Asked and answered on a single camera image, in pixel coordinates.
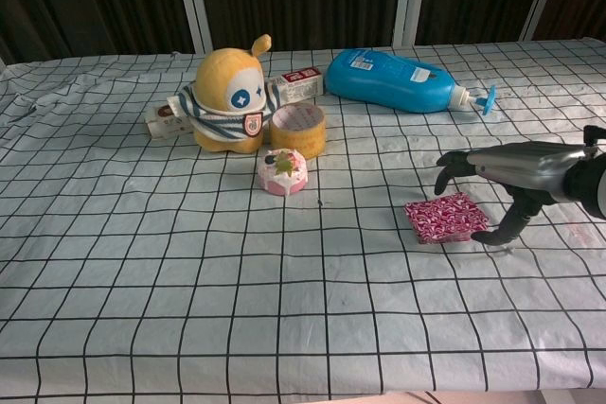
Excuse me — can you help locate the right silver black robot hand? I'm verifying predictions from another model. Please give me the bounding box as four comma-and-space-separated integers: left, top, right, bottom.
436, 125, 600, 244

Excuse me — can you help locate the red patterned square packet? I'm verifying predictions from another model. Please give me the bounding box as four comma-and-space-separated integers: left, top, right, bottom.
403, 191, 490, 245

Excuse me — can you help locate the blue pump bottle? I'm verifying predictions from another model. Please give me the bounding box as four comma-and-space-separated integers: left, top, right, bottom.
326, 48, 497, 116

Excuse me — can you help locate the yellowish tape roll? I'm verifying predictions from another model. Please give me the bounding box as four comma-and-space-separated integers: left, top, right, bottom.
270, 104, 328, 161

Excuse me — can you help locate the red white toothpaste box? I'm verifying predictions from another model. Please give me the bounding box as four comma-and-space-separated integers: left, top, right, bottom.
144, 69, 326, 141

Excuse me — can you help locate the pink toy cake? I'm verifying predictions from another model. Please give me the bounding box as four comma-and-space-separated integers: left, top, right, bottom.
257, 149, 310, 198

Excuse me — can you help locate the white black grid tablecloth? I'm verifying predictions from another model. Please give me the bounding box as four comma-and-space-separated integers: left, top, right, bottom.
0, 37, 606, 392

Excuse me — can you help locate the yellow plush toy striped shirt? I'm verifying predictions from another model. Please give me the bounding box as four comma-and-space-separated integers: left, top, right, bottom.
165, 33, 281, 155

